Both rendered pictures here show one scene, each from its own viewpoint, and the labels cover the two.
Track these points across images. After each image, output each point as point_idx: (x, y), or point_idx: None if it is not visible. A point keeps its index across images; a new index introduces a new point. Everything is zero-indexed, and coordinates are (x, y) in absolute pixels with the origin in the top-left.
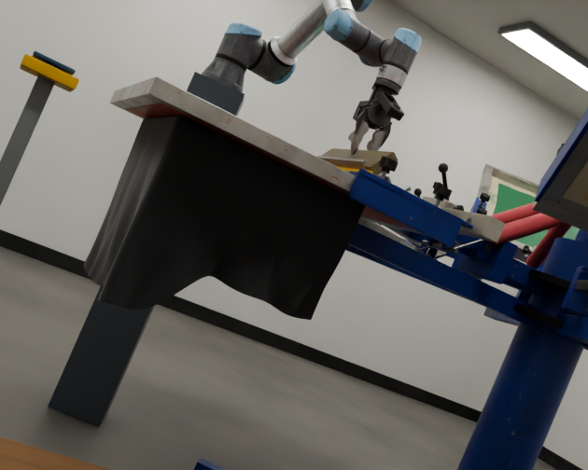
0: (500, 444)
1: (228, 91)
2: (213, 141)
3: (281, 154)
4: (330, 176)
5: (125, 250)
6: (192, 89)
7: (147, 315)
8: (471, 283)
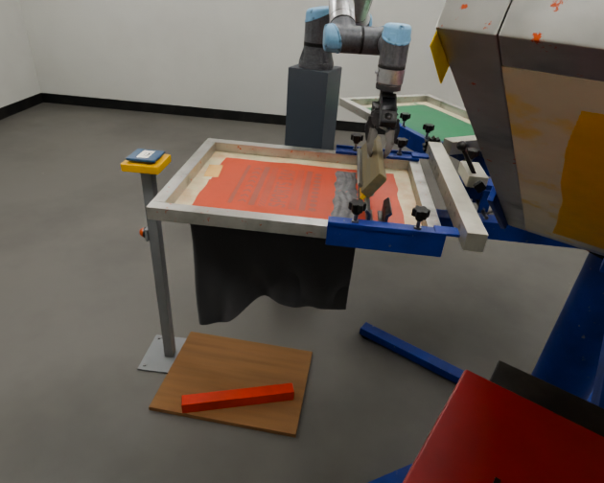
0: (571, 343)
1: (315, 75)
2: None
3: (258, 228)
4: (305, 232)
5: (197, 296)
6: (290, 81)
7: None
8: (519, 230)
